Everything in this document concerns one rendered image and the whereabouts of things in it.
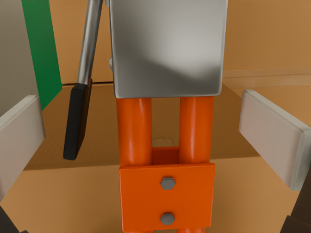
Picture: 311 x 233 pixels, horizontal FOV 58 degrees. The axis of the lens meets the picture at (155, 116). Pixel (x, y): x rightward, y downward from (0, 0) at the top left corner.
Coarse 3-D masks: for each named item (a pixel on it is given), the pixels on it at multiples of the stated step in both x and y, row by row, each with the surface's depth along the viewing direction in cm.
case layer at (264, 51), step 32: (64, 0) 63; (256, 0) 66; (288, 0) 67; (64, 32) 66; (256, 32) 69; (288, 32) 69; (64, 64) 68; (96, 64) 69; (224, 64) 71; (256, 64) 72; (288, 64) 72; (288, 96) 75
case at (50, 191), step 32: (64, 96) 62; (96, 96) 62; (224, 96) 59; (64, 128) 45; (96, 128) 44; (160, 128) 44; (224, 128) 43; (32, 160) 35; (64, 160) 35; (96, 160) 35; (224, 160) 34; (256, 160) 35; (32, 192) 34; (64, 192) 34; (96, 192) 35; (224, 192) 36; (256, 192) 36; (288, 192) 37; (32, 224) 36; (64, 224) 36; (96, 224) 36; (224, 224) 38; (256, 224) 38
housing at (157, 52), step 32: (128, 0) 14; (160, 0) 14; (192, 0) 14; (224, 0) 14; (128, 32) 15; (160, 32) 15; (192, 32) 15; (224, 32) 15; (128, 64) 15; (160, 64) 15; (192, 64) 15; (128, 96) 16; (160, 96) 16; (192, 96) 16
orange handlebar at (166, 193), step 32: (128, 128) 17; (192, 128) 17; (128, 160) 18; (160, 160) 20; (192, 160) 18; (128, 192) 18; (160, 192) 18; (192, 192) 18; (128, 224) 19; (160, 224) 19; (192, 224) 19
